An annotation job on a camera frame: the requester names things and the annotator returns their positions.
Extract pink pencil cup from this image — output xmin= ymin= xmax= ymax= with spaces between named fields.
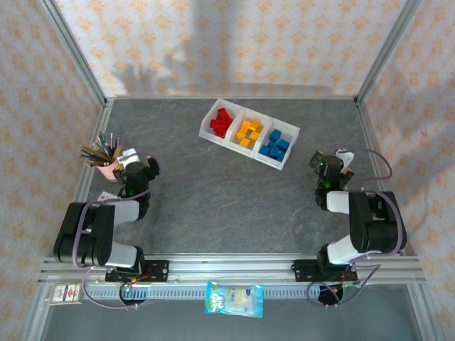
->
xmin=94 ymin=155 xmax=125 ymax=184

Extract white plastic bin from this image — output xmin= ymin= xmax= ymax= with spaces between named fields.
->
xmin=252 ymin=118 xmax=301 ymax=172

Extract red blocks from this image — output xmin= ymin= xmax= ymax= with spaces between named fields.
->
xmin=198 ymin=98 xmax=247 ymax=142

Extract yellow blocks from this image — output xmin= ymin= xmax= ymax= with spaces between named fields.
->
xmin=227 ymin=107 xmax=275 ymax=153

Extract red white card box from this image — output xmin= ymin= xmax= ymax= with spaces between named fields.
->
xmin=48 ymin=283 xmax=83 ymax=306

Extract blue white snack bag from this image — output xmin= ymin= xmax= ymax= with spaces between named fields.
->
xmin=204 ymin=280 xmax=264 ymax=319

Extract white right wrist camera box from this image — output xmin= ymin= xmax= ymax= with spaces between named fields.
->
xmin=335 ymin=148 xmax=355 ymax=167

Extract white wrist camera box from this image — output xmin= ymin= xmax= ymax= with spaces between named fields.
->
xmin=118 ymin=148 xmax=141 ymax=166
xmin=335 ymin=148 xmax=355 ymax=167

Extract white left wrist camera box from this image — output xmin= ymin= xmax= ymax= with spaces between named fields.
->
xmin=118 ymin=148 xmax=141 ymax=166

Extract aluminium side rail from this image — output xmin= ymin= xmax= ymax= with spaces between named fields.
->
xmin=56 ymin=99 xmax=115 ymax=256
xmin=355 ymin=99 xmax=417 ymax=256

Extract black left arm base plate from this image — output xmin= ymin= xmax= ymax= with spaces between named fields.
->
xmin=105 ymin=260 xmax=170 ymax=283

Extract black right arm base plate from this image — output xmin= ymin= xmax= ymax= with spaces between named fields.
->
xmin=293 ymin=260 xmax=360 ymax=283

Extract grey slotted cable duct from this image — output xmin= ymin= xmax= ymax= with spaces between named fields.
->
xmin=80 ymin=286 xmax=348 ymax=302

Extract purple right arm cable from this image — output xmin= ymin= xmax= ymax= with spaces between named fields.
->
xmin=306 ymin=148 xmax=408 ymax=308

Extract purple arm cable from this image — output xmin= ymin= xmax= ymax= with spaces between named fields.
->
xmin=73 ymin=152 xmax=161 ymax=310
xmin=306 ymin=148 xmax=408 ymax=308

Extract aluminium frame post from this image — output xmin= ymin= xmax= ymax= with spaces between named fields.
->
xmin=407 ymin=283 xmax=441 ymax=341
xmin=353 ymin=0 xmax=426 ymax=107
xmin=19 ymin=283 xmax=53 ymax=341
xmin=36 ymin=0 xmax=109 ymax=107

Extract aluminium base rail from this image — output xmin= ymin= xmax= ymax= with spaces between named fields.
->
xmin=38 ymin=252 xmax=427 ymax=286

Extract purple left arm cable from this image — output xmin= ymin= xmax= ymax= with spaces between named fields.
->
xmin=73 ymin=152 xmax=161 ymax=310

